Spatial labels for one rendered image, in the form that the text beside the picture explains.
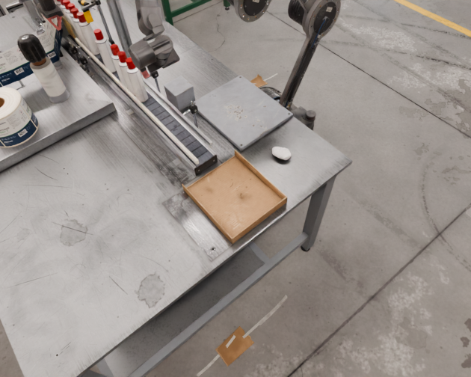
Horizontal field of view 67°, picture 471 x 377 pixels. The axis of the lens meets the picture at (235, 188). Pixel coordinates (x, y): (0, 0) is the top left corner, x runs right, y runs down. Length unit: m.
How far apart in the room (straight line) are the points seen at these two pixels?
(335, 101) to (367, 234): 1.17
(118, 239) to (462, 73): 3.04
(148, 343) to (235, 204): 0.83
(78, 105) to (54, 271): 0.76
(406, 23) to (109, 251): 3.45
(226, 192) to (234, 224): 0.14
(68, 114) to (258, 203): 0.94
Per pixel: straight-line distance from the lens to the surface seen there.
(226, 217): 1.29
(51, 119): 1.76
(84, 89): 1.85
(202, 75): 1.84
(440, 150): 2.87
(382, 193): 2.48
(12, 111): 1.64
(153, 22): 1.15
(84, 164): 1.58
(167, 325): 1.82
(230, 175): 1.39
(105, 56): 1.83
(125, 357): 1.84
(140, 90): 1.63
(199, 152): 1.41
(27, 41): 1.68
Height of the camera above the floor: 1.95
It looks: 56 degrees down
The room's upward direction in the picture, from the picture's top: 4 degrees counter-clockwise
